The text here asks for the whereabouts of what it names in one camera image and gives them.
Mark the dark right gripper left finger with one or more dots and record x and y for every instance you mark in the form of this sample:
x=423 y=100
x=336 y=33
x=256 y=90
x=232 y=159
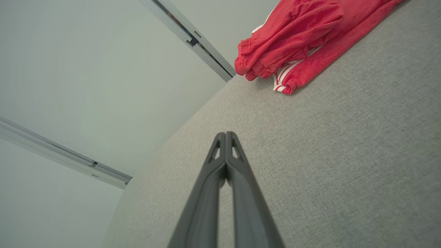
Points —
x=200 y=220

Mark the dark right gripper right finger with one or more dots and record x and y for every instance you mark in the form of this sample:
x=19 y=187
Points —
x=255 y=224

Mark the red basketball jersey shirt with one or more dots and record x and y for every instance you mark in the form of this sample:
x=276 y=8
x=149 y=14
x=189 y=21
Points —
x=317 y=67

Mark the red basketball shorts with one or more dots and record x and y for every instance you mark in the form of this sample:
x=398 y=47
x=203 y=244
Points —
x=293 y=31

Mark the grey fabric sofa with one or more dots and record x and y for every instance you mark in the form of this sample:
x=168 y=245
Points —
x=344 y=155

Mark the grey wheeled frame leg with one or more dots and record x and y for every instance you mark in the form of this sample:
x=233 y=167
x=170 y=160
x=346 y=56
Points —
x=51 y=151

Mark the grey partition post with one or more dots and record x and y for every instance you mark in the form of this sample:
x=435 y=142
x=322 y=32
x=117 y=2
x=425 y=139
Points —
x=182 y=20
x=167 y=20

